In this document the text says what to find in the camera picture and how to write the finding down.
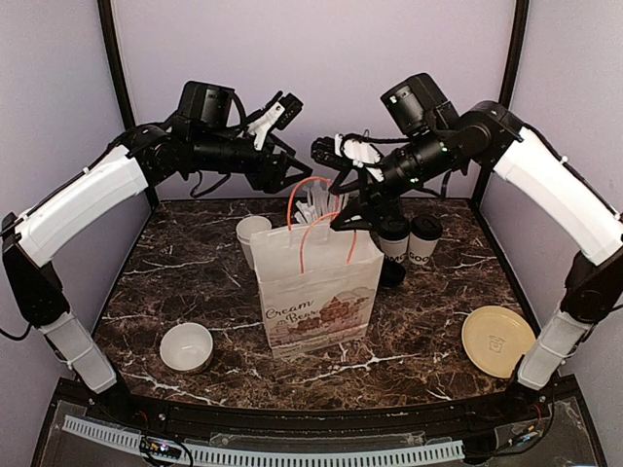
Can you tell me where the stack of black cup lids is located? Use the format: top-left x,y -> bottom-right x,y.
380,263 -> 406,288

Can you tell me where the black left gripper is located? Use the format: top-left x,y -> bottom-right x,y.
191,128 -> 312,193

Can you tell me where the white paper coffee cup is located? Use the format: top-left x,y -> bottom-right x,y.
408,232 -> 440,265

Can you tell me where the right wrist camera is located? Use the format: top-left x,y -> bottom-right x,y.
311,134 -> 381,170

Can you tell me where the black corner frame post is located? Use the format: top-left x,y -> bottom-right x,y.
96,0 -> 150,179

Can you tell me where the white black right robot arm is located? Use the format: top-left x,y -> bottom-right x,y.
312,73 -> 622,422

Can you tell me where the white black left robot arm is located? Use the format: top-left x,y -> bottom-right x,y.
1,81 -> 312,424

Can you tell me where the stack of white paper cups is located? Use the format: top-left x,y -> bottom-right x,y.
236,215 -> 272,269

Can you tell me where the white ceramic bowl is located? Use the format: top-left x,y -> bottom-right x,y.
160,322 -> 214,374

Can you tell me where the black coffee cup lid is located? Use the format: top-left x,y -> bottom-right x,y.
410,214 -> 443,241

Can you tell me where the white slotted cable duct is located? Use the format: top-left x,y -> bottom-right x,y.
62,415 -> 465,466

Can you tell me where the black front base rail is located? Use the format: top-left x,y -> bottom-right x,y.
48,377 -> 585,453

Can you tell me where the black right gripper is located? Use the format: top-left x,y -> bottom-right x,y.
329,123 -> 457,230

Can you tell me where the black right frame post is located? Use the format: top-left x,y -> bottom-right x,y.
470,0 -> 531,200

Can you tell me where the cream yellow plate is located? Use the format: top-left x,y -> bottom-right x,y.
461,305 -> 535,378

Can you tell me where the bundle of white wrapped straws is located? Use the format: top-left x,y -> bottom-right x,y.
287,177 -> 349,225

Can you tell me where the white paper takeout bag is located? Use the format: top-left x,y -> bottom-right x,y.
250,198 -> 384,359

